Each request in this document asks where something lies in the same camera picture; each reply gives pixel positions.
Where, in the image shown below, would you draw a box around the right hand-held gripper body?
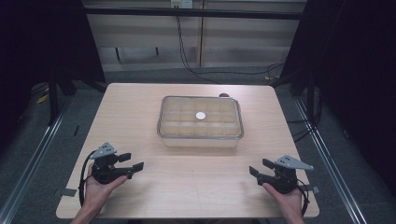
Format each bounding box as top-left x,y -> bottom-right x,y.
257,154 -> 315,195

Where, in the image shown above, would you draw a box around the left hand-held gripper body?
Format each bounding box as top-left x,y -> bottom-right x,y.
89,142 -> 134,185

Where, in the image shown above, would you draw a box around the person's left hand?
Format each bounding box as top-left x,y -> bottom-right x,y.
82,163 -> 129,216

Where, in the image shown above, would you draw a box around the person's right hand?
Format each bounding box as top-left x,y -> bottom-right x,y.
262,182 -> 305,219

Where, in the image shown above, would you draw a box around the grey tape strip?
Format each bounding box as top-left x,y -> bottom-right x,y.
60,188 -> 78,198
303,185 -> 321,195

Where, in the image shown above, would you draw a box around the clear plastic compartment box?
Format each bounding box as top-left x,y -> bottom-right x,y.
156,94 -> 245,148

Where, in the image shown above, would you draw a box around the black metal stand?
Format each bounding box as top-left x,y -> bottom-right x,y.
306,69 -> 317,120
46,70 -> 61,126

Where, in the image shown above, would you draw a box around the yellow tape piece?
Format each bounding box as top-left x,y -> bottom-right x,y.
35,92 -> 50,105

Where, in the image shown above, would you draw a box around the black curtain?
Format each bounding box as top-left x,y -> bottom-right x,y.
0,0 -> 106,157
278,0 -> 396,200

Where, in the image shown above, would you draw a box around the black horizontal bar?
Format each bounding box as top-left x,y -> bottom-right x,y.
81,7 -> 308,21

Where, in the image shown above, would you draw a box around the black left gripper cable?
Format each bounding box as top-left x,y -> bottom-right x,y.
78,150 -> 97,208

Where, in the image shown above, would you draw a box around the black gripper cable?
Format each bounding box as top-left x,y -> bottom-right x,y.
296,178 -> 311,217
78,150 -> 97,208

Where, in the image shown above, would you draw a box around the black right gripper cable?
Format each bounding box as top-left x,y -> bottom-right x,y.
296,178 -> 311,217

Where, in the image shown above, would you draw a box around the metal floor rail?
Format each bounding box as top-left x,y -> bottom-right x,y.
293,97 -> 369,224
0,95 -> 75,224

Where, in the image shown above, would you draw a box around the thin black floor cable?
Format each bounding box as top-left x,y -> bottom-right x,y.
199,62 -> 286,77

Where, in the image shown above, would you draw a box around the long black hanging cable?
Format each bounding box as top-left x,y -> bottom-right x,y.
175,15 -> 222,86

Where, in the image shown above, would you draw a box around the white wall socket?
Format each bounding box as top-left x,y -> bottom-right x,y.
169,0 -> 194,9

